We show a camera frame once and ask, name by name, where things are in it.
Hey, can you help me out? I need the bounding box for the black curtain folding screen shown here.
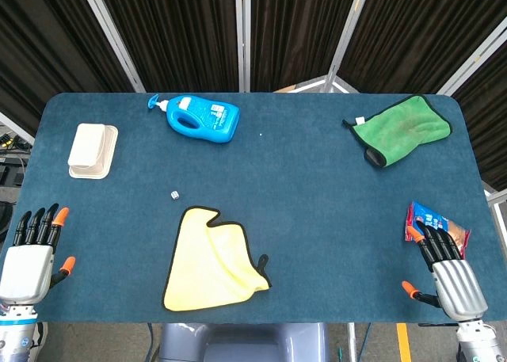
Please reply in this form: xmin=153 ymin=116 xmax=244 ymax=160
xmin=0 ymin=0 xmax=507 ymax=192

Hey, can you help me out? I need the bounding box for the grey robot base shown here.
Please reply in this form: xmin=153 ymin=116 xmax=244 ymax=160
xmin=157 ymin=322 xmax=331 ymax=362

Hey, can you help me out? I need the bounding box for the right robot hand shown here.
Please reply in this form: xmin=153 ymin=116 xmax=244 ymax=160
xmin=401 ymin=220 xmax=489 ymax=322

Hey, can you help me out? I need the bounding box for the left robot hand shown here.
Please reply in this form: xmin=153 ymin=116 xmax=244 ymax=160
xmin=0 ymin=203 xmax=77 ymax=306

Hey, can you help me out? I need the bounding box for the yellow microfiber cloth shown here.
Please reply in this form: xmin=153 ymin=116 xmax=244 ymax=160
xmin=162 ymin=206 xmax=273 ymax=312

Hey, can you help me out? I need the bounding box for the beige soap on tray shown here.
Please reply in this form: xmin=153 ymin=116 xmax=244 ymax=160
xmin=67 ymin=123 xmax=120 ymax=180

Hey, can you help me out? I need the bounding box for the blue pump detergent bottle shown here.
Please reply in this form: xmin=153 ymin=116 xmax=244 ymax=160
xmin=147 ymin=93 xmax=242 ymax=144

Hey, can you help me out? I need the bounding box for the green microfiber cloth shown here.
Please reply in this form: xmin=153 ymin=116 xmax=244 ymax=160
xmin=342 ymin=94 xmax=454 ymax=170

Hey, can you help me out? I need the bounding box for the blue felt table mat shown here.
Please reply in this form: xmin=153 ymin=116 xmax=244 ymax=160
xmin=0 ymin=91 xmax=507 ymax=324

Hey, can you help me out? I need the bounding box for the red blue snack packet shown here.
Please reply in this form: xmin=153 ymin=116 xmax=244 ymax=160
xmin=404 ymin=200 xmax=472 ymax=260

